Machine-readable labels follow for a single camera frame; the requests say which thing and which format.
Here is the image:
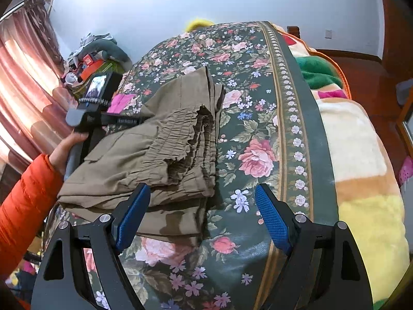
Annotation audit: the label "orange box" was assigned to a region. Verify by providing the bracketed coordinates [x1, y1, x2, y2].
[79, 60, 105, 81]

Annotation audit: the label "brown patterned curtain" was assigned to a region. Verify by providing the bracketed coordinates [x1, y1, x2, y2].
[21, 0, 52, 23]

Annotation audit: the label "pink striped curtain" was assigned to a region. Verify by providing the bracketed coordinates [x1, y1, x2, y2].
[0, 5, 73, 168]

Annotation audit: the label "pink perforated slipper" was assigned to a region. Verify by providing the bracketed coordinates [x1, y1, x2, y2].
[398, 156, 413, 188]

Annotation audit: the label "pink cloth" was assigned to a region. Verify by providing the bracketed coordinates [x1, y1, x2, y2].
[106, 93, 138, 115]

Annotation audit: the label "olive green pants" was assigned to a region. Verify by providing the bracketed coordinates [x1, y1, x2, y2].
[58, 66, 226, 247]

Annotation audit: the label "person's left hand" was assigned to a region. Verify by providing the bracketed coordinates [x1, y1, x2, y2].
[48, 131, 90, 175]

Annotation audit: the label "grey plush toy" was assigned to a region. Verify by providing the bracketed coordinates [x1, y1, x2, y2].
[85, 39, 133, 68]

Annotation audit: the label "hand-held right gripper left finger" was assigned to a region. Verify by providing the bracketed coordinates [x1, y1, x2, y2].
[30, 183, 152, 310]

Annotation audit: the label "yellow foam tube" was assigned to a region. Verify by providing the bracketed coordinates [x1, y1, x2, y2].
[187, 19, 214, 32]

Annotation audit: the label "colourful fleece blanket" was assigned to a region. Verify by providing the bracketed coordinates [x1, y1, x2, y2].
[281, 27, 410, 310]

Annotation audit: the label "dark floral bedspread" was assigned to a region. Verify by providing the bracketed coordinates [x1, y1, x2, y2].
[43, 21, 339, 310]

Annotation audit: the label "pile of clothes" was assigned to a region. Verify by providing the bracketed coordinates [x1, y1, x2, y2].
[69, 32, 113, 65]

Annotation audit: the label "person's left forearm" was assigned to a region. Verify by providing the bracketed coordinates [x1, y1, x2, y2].
[0, 153, 65, 281]

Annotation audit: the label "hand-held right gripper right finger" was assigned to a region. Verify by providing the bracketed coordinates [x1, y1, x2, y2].
[250, 183, 375, 310]

